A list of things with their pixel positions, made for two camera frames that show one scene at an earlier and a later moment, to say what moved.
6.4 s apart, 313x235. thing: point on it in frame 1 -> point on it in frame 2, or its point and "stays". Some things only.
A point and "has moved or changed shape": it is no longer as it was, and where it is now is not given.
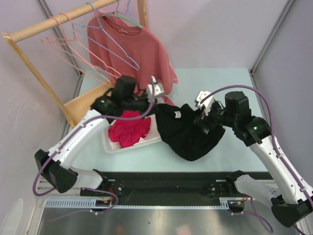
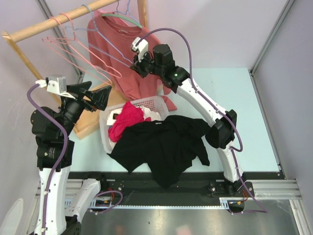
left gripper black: [147, 106] -> [99, 97]
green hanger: [122, 16] stays
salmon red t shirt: [119, 46] stays
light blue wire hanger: [100, 26] -> [94, 38]
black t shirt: [178, 129] has moved or changed shape
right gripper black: [201, 121] -> [137, 66]
